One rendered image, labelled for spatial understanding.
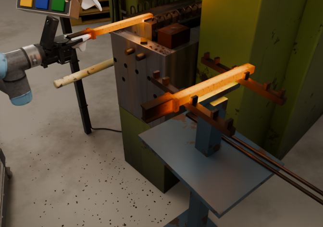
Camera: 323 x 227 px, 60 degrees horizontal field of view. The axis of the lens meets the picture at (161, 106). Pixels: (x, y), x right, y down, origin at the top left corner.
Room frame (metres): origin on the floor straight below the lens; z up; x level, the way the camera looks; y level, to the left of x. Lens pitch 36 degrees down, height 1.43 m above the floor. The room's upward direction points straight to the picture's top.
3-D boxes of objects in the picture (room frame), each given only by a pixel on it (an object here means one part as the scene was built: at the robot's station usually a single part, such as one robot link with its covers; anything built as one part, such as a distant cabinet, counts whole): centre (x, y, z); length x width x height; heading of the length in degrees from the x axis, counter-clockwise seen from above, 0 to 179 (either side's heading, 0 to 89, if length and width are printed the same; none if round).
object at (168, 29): (1.17, -0.05, 0.95); 0.12 x 0.09 x 0.07; 134
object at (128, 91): (1.37, -0.08, 0.69); 0.56 x 0.38 x 0.45; 134
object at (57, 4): (1.44, 0.52, 1.01); 0.07 x 0.05 x 0.07; 69
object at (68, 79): (1.44, 0.42, 0.62); 0.44 x 0.05 x 0.05; 134
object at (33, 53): (0.89, 0.45, 0.99); 0.08 x 0.05 x 0.08; 44
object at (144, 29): (1.40, -0.04, 0.96); 0.42 x 0.20 x 0.09; 134
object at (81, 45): (1.01, 0.30, 0.98); 0.09 x 0.03 x 0.06; 132
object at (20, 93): (0.84, 0.52, 0.89); 0.11 x 0.08 x 0.11; 55
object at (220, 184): (0.68, -0.15, 0.74); 0.40 x 0.30 x 0.02; 37
